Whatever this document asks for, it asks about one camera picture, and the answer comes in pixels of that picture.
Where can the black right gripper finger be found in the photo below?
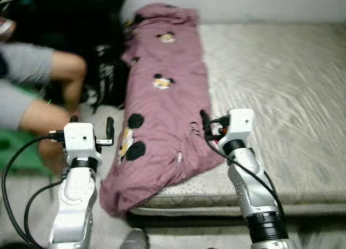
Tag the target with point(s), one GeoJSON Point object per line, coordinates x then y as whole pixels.
{"type": "Point", "coordinates": [205, 120]}

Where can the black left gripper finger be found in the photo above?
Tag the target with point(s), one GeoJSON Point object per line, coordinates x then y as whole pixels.
{"type": "Point", "coordinates": [110, 128]}
{"type": "Point", "coordinates": [73, 119]}

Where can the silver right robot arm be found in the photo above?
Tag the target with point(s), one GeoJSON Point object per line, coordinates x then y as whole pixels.
{"type": "Point", "coordinates": [254, 189]}

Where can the pink cartoon print blanket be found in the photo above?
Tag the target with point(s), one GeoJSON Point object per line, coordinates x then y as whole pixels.
{"type": "Point", "coordinates": [167, 124]}

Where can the black bag with white print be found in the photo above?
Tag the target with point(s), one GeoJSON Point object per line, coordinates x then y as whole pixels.
{"type": "Point", "coordinates": [108, 76]}

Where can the green plastic stool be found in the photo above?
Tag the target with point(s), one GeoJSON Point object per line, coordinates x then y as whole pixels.
{"type": "Point", "coordinates": [16, 151]}

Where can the seated person in grey shorts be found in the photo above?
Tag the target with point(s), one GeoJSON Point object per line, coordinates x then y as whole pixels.
{"type": "Point", "coordinates": [32, 65]}

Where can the white quilted mattress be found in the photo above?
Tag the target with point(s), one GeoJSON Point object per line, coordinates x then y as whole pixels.
{"type": "Point", "coordinates": [281, 97]}

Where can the grey robot left leg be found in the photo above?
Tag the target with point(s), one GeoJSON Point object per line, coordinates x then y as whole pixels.
{"type": "Point", "coordinates": [134, 240]}

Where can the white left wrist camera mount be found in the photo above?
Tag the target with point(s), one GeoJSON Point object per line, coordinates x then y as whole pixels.
{"type": "Point", "coordinates": [81, 141]}

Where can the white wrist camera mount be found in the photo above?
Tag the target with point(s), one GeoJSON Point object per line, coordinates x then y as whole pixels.
{"type": "Point", "coordinates": [81, 141]}
{"type": "Point", "coordinates": [240, 123]}

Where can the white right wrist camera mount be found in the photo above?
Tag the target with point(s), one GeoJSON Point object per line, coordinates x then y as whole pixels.
{"type": "Point", "coordinates": [240, 123]}

